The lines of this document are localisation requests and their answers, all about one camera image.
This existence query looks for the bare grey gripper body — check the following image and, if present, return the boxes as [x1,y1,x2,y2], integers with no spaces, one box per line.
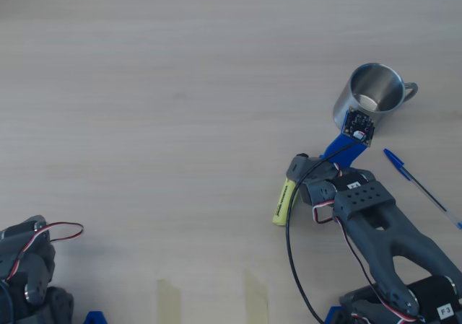
[0,214,51,253]

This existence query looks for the grey camera-carrying gripper body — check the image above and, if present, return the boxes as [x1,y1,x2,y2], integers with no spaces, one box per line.
[300,159,343,206]

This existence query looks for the white-padded gripper finger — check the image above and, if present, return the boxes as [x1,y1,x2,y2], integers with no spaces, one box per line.
[288,153,319,187]

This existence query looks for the yellow Stabilo highlighter pen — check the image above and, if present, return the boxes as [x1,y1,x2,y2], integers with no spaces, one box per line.
[271,177,301,228]

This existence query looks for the blue ballpoint pen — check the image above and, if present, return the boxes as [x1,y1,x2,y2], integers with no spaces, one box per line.
[383,148,462,230]

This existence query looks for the silver metal cup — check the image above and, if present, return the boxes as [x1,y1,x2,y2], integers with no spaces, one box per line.
[331,62,419,131]

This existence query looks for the yellow masking tape strip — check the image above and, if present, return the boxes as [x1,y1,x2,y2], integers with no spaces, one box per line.
[243,268,271,324]
[156,279,182,324]

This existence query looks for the grey arm without camera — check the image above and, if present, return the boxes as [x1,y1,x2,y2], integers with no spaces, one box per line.
[0,214,75,324]

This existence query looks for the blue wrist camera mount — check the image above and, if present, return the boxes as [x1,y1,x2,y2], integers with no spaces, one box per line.
[319,131,369,168]

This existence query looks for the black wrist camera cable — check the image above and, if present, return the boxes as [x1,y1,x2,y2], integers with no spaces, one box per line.
[284,141,358,324]

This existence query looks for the grey arm with wrist camera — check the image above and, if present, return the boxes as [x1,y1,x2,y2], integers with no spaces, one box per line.
[334,170,462,324]

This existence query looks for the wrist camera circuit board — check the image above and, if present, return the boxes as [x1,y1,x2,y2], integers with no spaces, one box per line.
[341,106,376,147]

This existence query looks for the blue arm base plate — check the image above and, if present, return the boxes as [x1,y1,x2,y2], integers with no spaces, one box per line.
[83,311,109,324]
[323,305,347,324]

